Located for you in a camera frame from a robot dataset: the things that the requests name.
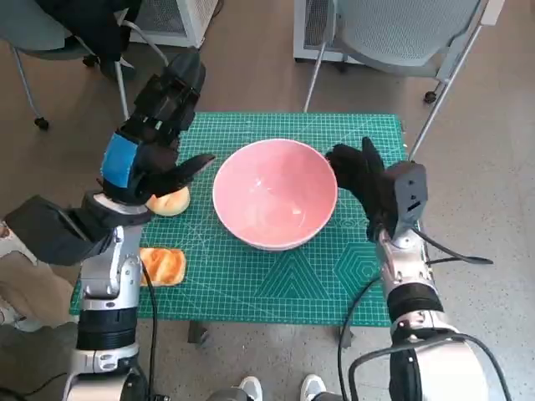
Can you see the white shoe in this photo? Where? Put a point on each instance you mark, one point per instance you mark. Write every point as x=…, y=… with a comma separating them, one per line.
x=312, y=388
x=251, y=388

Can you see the green cutting mat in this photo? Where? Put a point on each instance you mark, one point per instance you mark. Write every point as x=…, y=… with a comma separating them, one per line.
x=251, y=288

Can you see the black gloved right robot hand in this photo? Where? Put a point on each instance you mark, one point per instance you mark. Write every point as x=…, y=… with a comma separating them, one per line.
x=363, y=175

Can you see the person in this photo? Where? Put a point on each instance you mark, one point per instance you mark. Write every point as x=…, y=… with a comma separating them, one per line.
x=25, y=288

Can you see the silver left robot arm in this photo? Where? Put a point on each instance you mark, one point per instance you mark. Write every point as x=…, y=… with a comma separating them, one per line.
x=106, y=271

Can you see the rectangular orange toy bread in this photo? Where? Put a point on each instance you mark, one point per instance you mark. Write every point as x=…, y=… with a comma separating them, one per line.
x=165, y=267

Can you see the black jacket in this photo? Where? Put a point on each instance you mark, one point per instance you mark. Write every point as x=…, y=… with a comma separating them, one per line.
x=92, y=25

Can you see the dark table leg bracket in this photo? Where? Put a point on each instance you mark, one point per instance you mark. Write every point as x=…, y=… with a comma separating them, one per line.
x=197, y=333
x=346, y=337

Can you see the round toy bread bun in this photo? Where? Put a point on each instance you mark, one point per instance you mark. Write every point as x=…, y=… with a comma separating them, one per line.
x=171, y=204

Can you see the teal seat chair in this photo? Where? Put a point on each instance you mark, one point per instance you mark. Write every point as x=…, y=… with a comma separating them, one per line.
x=25, y=29

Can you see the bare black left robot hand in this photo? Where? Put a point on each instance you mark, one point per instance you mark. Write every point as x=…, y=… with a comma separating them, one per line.
x=152, y=158

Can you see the white cabinet with mesh panel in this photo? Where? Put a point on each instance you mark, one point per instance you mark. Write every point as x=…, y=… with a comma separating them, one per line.
x=175, y=21
x=309, y=25

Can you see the pink bowl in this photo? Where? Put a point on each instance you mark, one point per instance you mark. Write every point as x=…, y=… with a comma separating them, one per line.
x=271, y=196

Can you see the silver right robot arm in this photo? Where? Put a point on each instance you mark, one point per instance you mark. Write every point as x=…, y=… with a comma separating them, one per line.
x=411, y=301

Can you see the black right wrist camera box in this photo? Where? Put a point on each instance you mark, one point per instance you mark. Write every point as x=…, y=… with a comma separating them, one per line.
x=411, y=188

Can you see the grey mesh chair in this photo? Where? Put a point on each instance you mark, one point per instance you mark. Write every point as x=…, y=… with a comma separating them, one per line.
x=397, y=29

